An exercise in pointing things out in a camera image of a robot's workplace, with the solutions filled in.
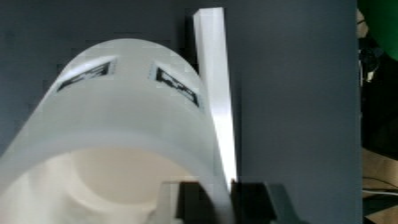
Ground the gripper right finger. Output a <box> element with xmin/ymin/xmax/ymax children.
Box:
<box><xmin>231</xmin><ymin>182</ymin><xmax>310</xmax><ymax>224</ymax></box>

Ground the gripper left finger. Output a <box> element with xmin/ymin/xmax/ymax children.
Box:
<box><xmin>155</xmin><ymin>182</ymin><xmax>205</xmax><ymax>224</ymax></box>

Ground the white lamp shade cone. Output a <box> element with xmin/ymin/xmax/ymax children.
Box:
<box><xmin>0</xmin><ymin>39</ymin><xmax>235</xmax><ymax>224</ymax></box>

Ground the white front fence wall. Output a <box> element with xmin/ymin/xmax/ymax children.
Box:
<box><xmin>194</xmin><ymin>7</ymin><xmax>238</xmax><ymax>183</ymax></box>

